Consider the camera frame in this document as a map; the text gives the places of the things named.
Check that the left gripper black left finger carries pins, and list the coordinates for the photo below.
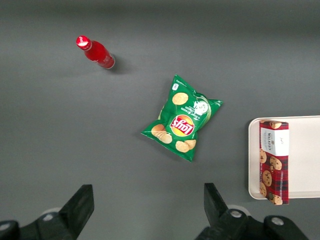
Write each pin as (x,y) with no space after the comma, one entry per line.
(77,210)

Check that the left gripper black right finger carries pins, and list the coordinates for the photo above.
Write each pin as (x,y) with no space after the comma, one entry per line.
(215,210)

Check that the red tartan cookie box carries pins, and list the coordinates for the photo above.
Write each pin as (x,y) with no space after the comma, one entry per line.
(275,170)

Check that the beige plastic tray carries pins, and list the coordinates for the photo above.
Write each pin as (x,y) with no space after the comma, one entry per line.
(303,155)

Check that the green Lays chips bag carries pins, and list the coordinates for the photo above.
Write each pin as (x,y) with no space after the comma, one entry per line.
(180,120)

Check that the red aluminium bottle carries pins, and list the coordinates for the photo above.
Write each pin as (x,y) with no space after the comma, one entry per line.
(98,53)

